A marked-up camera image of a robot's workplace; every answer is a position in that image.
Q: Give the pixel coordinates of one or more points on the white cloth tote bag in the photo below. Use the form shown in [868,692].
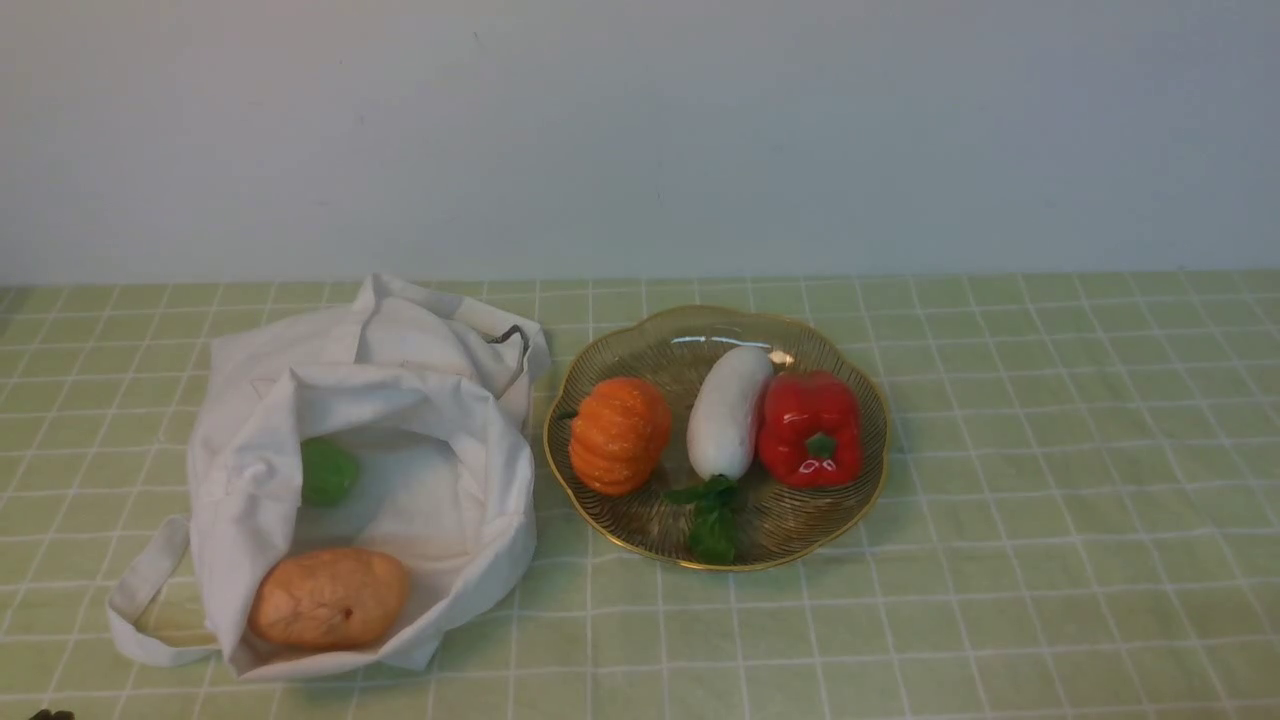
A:
[432,392]

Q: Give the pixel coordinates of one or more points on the green cucumber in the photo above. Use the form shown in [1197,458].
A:
[329,473]

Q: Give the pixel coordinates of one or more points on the orange pumpkin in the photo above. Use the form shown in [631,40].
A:
[618,435]

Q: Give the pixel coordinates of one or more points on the white radish with leaves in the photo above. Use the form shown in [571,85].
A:
[720,444]

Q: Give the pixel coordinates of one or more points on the red bell pepper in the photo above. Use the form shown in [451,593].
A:
[810,437]

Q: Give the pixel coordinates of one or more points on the gold rimmed glass plate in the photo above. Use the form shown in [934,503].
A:
[675,349]

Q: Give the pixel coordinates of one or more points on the brown potato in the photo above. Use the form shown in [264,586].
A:
[327,600]

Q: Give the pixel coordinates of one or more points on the green checkered tablecloth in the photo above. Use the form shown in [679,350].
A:
[1080,520]

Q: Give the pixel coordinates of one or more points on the dark object at bottom edge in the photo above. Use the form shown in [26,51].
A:
[49,714]

